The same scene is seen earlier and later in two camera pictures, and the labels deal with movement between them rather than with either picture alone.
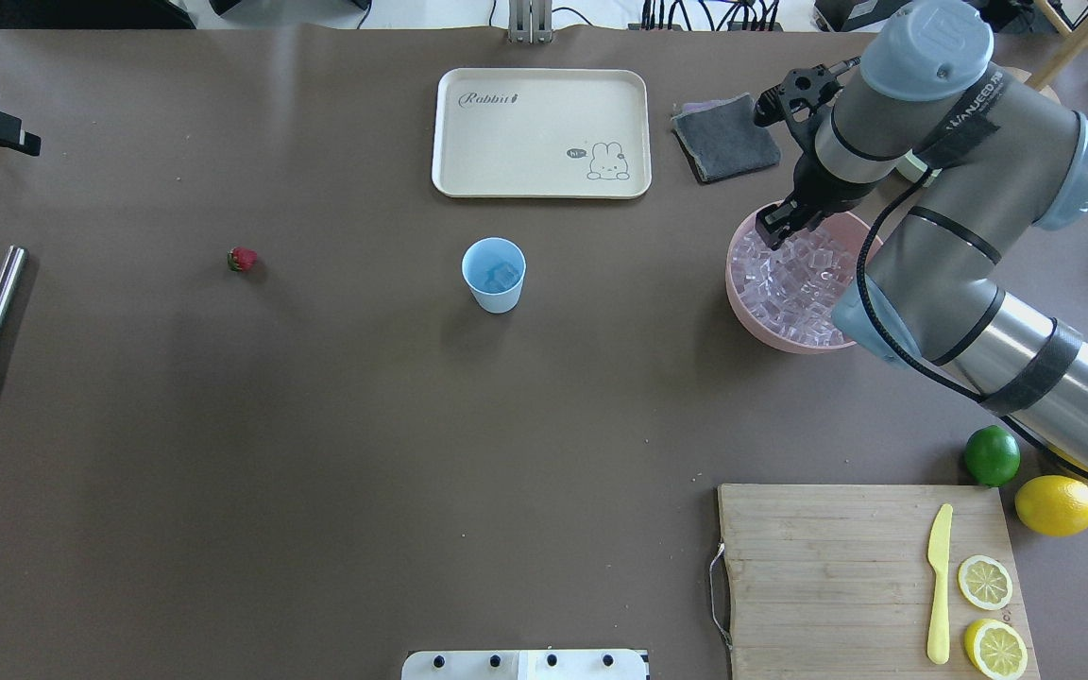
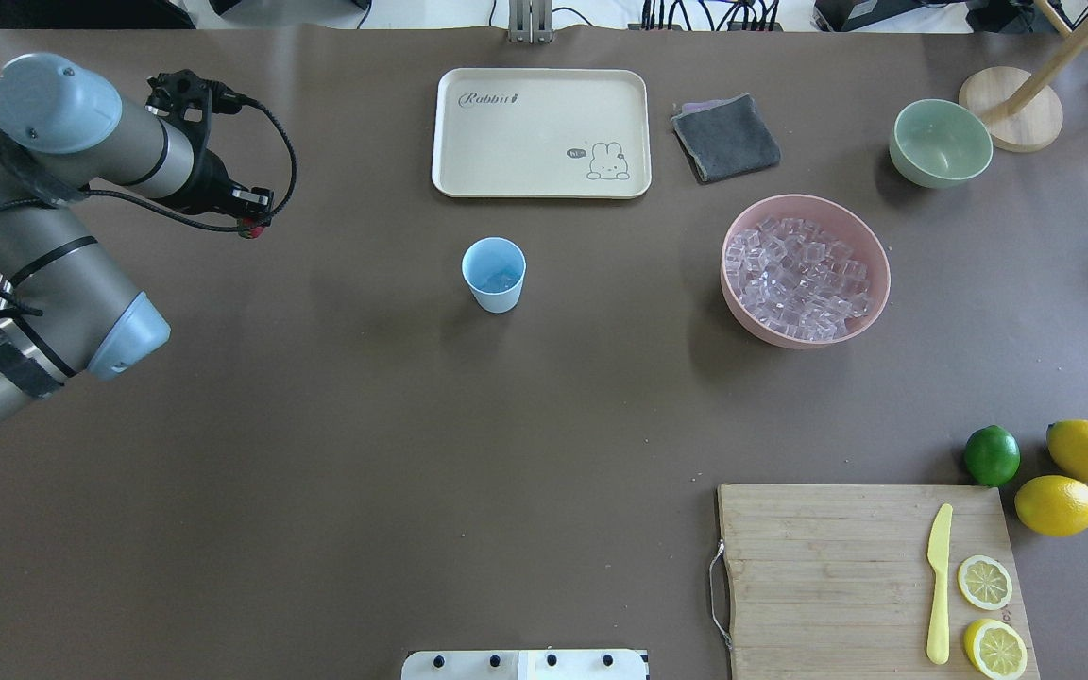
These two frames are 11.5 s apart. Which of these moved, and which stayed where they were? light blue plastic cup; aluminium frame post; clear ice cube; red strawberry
Moved: red strawberry
Stayed: aluminium frame post; light blue plastic cup; clear ice cube
